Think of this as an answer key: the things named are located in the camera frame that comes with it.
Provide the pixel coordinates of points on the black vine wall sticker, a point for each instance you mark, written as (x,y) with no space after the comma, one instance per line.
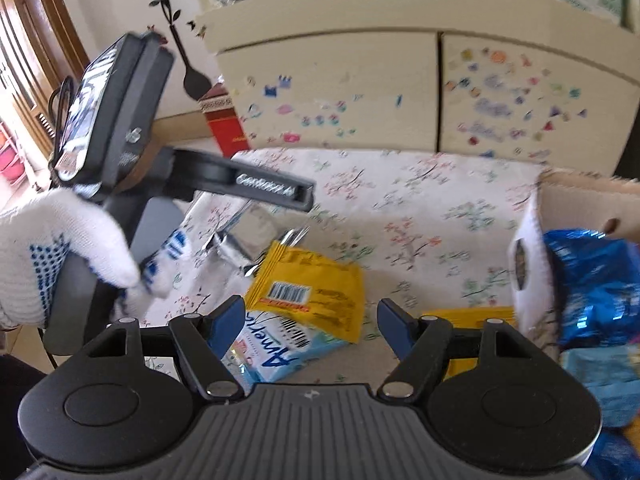
(194,79)

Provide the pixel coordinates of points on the silver foil snack packet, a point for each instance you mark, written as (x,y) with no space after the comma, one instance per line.
(235,255)

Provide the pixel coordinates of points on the red cardboard box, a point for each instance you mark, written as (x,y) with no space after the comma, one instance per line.
(225,130)

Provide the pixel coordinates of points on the floral tablecloth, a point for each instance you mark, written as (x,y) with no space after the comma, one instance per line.
(400,200)

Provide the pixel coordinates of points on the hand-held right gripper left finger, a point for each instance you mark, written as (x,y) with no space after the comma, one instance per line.
(227,322)

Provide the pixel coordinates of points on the cream cabinet with stickers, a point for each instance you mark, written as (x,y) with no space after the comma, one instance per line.
(350,70)

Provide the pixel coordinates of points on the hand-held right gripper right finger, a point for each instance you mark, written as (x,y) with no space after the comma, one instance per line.
(392,325)

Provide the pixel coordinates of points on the yellow snack packet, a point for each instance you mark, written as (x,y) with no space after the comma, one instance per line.
(320,285)
(470,322)

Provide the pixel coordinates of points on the light blue snack packet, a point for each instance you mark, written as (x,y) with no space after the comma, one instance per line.
(605,385)
(270,355)

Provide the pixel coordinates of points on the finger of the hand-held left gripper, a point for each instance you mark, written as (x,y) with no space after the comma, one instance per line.
(250,180)

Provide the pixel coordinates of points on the wooden door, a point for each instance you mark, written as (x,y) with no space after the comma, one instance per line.
(35,35)

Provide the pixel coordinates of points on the blue foil snack packet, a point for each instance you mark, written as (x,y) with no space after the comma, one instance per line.
(600,285)
(617,455)

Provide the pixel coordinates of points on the person's left hand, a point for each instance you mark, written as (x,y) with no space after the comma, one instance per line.
(45,240)

